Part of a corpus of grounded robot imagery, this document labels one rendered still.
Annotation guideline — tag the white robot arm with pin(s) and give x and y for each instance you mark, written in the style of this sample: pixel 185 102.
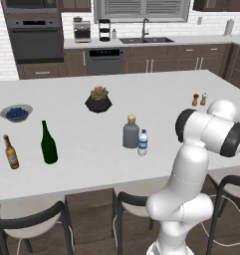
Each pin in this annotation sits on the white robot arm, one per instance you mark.
pixel 188 186

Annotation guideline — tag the grey bottle with yellow cap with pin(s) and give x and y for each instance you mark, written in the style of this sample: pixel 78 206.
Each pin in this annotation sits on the grey bottle with yellow cap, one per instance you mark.
pixel 130 134

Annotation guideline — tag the clear plastic water bottle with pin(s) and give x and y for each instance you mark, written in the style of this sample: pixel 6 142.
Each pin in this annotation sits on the clear plastic water bottle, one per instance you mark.
pixel 142 143

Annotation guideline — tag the succulent in black pot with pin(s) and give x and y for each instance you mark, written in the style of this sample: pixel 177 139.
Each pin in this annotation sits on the succulent in black pot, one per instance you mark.
pixel 98 99

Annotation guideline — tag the steel dishwasher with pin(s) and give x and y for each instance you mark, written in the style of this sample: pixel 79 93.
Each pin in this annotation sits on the steel dishwasher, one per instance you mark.
pixel 104 61

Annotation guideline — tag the green glass wine bottle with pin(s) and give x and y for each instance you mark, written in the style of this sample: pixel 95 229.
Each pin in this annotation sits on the green glass wine bottle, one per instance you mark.
pixel 48 146

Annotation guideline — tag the black chair with white seat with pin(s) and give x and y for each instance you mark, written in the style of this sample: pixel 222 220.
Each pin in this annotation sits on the black chair with white seat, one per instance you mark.
pixel 133 202
pixel 229 189
pixel 35 222

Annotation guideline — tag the brown pepper shaker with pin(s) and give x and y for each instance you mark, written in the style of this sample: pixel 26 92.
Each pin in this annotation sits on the brown pepper shaker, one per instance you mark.
pixel 195 100

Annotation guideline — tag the brown and white salt shaker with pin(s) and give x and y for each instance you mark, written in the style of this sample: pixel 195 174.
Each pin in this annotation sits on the brown and white salt shaker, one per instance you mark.
pixel 203 99

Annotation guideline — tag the brown base cupboards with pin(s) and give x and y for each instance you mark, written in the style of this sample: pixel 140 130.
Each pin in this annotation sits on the brown base cupboards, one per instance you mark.
pixel 178 59

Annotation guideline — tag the dark kitchen sink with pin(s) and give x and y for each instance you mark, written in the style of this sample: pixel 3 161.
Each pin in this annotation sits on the dark kitchen sink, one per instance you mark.
pixel 146 40

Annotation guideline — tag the white soap dispenser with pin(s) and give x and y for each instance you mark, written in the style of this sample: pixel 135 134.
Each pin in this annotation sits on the white soap dispenser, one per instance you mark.
pixel 114 34

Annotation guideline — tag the black tiered stand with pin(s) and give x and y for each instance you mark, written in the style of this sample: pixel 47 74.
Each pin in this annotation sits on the black tiered stand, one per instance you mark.
pixel 104 30

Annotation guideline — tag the dark sink tap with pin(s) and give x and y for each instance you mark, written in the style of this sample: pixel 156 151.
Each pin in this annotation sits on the dark sink tap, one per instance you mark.
pixel 144 27

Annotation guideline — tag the silver coffee machine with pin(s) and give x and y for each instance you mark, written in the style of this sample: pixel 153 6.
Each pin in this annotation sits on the silver coffee machine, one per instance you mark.
pixel 82 30

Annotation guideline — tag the grey bowl of blueberries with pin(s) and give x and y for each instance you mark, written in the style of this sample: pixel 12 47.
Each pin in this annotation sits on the grey bowl of blueberries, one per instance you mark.
pixel 16 113

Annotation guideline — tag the brown glass beer bottle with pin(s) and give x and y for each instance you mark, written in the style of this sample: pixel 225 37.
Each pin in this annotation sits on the brown glass beer bottle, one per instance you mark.
pixel 11 154

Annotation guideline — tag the window with grey blinds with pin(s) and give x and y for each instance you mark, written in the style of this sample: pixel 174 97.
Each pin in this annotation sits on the window with grey blinds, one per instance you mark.
pixel 143 9

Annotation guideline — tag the paper towel roll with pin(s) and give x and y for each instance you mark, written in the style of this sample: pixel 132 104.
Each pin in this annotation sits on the paper towel roll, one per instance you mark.
pixel 228 27

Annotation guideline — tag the microwave oven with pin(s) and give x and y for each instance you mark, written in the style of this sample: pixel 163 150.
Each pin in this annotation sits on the microwave oven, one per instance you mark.
pixel 30 4

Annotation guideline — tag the black wall oven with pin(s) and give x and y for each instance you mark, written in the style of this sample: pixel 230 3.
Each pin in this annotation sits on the black wall oven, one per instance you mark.
pixel 35 38

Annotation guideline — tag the brown wall cupboard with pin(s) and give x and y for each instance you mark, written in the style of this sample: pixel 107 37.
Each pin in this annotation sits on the brown wall cupboard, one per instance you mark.
pixel 221 5
pixel 75 5

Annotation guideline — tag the wall power outlet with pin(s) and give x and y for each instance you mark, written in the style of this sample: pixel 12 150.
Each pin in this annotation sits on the wall power outlet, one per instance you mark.
pixel 199 20

